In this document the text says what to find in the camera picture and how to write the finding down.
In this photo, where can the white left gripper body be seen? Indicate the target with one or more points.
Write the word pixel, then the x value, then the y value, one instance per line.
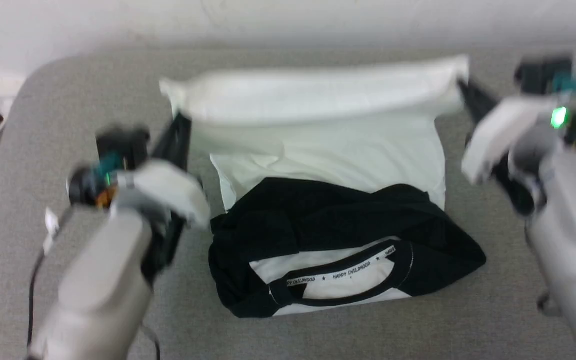
pixel 168 192

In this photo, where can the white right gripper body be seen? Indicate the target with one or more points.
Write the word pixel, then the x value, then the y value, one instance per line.
pixel 505 130

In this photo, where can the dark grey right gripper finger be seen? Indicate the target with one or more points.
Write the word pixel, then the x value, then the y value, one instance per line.
pixel 483 97
pixel 472 112

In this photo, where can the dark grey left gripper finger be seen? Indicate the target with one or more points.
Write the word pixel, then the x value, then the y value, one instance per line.
pixel 183 145
pixel 165 147

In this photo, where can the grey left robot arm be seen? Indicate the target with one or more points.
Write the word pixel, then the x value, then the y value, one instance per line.
pixel 98 300

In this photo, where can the white power strip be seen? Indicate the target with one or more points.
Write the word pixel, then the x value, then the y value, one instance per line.
pixel 2 87

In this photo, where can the grey fabric sofa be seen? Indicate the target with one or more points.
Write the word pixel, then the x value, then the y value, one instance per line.
pixel 318 335

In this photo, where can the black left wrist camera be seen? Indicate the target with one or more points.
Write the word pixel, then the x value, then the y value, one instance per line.
pixel 113 160

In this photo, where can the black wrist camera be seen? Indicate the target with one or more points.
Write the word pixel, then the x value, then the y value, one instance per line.
pixel 113 160
pixel 550 75

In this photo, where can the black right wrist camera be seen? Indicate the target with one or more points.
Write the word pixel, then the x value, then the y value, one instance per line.
pixel 550 75

